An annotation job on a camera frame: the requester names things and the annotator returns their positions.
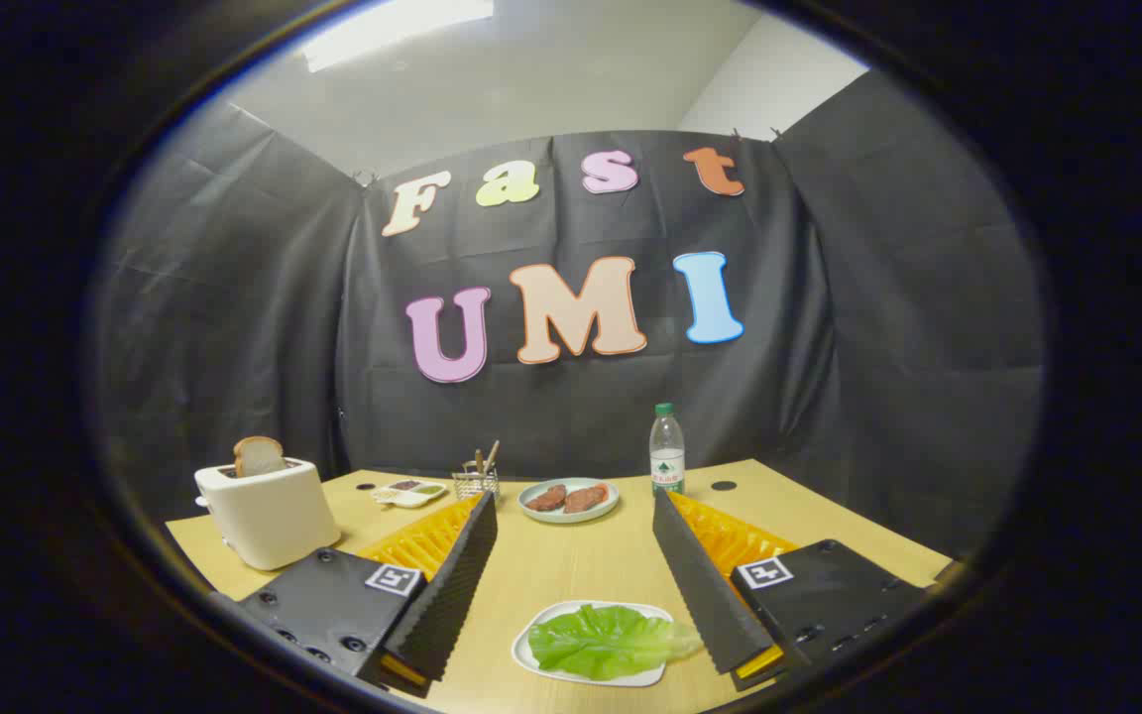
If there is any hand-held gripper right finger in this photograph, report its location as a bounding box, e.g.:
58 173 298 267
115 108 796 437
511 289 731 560
652 486 932 693

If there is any white rounded square plate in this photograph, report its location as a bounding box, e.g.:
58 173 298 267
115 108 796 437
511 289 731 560
512 600 676 688

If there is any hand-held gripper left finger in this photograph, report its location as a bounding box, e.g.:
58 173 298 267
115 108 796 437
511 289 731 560
234 491 500 700

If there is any pale blue round plate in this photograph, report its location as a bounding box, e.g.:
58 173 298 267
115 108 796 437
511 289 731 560
517 478 621 525

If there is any black backdrop cloth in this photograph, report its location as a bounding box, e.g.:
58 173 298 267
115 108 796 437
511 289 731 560
85 69 1046 556

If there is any small white sauce dish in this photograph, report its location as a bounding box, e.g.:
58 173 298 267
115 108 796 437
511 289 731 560
371 479 449 509

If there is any white toaster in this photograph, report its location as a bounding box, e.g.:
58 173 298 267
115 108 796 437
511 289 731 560
194 456 342 572

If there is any wire mesh utensil holder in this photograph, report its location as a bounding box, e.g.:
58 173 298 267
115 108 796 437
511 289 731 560
452 466 501 500

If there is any green lettuce leaf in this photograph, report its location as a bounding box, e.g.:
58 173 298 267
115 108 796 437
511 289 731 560
527 605 703 681

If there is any ceiling light panel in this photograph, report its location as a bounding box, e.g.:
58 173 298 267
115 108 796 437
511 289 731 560
301 0 495 73

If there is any clear water bottle green cap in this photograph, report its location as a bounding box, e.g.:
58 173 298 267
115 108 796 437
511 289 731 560
649 403 686 497

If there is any bread slice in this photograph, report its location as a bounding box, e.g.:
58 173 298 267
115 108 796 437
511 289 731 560
233 436 287 478

